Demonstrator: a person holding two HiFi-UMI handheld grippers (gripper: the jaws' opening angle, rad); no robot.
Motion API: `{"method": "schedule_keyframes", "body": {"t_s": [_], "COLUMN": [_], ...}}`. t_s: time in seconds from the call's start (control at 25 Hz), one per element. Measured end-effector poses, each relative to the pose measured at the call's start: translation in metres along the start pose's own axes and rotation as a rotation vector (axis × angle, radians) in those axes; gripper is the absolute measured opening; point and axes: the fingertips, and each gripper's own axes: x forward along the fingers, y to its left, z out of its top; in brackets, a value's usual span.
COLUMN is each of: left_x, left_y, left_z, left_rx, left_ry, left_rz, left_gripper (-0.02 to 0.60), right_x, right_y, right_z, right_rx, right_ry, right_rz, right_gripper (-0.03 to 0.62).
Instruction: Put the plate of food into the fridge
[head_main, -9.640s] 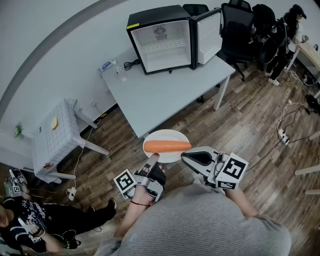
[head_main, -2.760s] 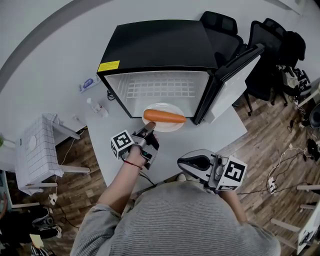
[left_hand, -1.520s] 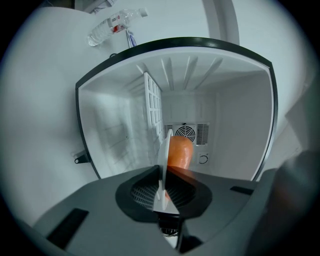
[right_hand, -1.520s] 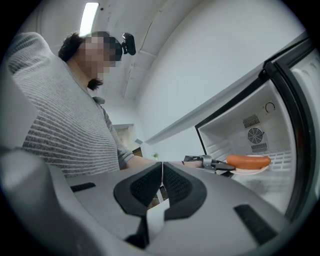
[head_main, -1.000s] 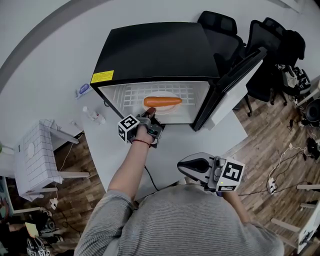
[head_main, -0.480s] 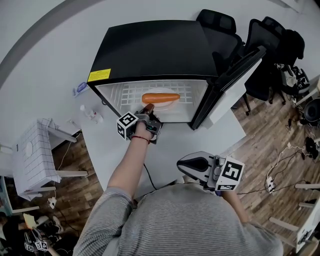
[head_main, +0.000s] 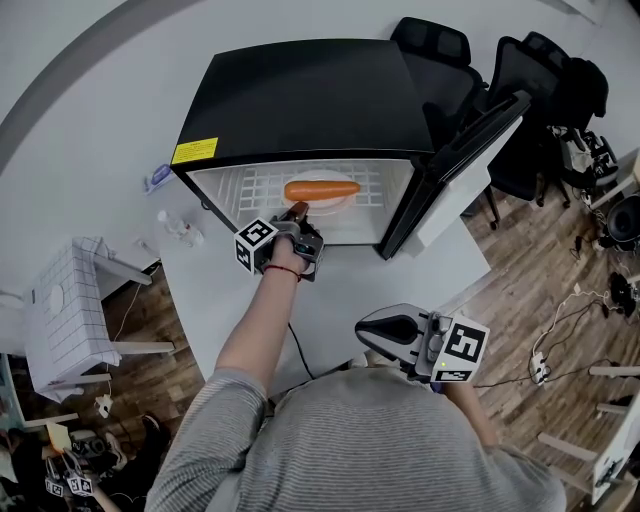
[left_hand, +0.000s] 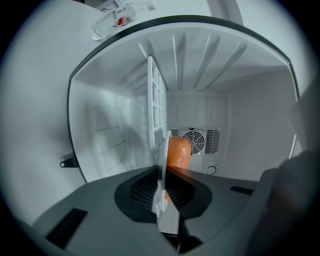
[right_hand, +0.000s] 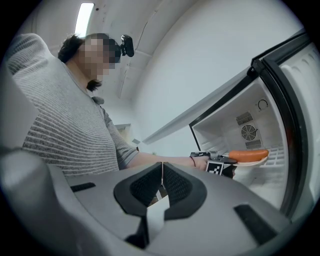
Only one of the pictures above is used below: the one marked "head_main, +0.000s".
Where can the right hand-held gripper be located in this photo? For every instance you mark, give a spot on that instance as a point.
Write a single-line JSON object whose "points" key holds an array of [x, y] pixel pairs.
{"points": [[465, 345]]}

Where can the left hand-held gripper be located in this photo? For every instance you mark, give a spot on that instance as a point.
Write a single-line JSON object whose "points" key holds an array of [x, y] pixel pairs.
{"points": [[255, 240]]}

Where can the orange carrot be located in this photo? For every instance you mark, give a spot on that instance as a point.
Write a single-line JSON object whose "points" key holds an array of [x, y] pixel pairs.
{"points": [[320, 190]]}

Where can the white oval plate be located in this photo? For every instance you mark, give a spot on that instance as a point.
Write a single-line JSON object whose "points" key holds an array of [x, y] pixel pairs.
{"points": [[330, 206]]}

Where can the black mini fridge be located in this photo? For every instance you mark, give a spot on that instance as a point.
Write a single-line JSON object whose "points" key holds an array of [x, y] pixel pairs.
{"points": [[300, 100]]}

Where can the person's right forearm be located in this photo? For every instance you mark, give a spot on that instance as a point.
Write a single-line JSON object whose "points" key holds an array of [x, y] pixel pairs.
{"points": [[470, 415]]}

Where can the person's left forearm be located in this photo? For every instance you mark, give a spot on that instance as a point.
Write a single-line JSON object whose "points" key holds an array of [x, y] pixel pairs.
{"points": [[260, 330]]}

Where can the person's left hand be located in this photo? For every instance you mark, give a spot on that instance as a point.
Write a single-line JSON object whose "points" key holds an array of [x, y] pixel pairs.
{"points": [[285, 257]]}

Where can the grey table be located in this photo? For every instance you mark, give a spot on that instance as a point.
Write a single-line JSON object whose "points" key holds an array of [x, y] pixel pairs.
{"points": [[360, 280]]}

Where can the clear plastic water bottle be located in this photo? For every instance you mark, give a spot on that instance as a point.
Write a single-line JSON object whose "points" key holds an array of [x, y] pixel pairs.
{"points": [[180, 230]]}

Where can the person's grey striped sweater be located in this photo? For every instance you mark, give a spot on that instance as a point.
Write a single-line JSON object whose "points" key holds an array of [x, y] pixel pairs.
{"points": [[360, 450]]}

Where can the blue and white packet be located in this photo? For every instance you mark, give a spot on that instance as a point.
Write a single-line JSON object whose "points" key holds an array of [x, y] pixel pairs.
{"points": [[159, 177]]}

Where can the white power strip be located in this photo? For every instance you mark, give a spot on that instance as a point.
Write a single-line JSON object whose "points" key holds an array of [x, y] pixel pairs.
{"points": [[540, 367], [104, 406]]}

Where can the small white table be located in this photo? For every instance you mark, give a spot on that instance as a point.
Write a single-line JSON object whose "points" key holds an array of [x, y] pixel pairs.
{"points": [[140, 347]]}

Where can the white side table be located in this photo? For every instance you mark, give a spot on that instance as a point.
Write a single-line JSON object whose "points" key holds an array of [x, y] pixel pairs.
{"points": [[615, 371]]}

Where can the black floor device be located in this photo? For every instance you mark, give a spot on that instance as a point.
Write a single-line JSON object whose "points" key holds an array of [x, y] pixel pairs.
{"points": [[622, 292]]}

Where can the black round bin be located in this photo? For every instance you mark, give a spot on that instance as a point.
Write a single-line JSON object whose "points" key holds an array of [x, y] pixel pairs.
{"points": [[625, 220]]}

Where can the pile of grey equipment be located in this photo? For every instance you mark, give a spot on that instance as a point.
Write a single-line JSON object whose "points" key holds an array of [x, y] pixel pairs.
{"points": [[585, 155]]}

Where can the black mesh office chair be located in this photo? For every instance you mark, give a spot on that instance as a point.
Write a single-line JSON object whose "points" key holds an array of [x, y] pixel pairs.
{"points": [[525, 75]]}

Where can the black jacket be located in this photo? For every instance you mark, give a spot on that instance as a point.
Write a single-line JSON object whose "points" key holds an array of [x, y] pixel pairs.
{"points": [[590, 85]]}

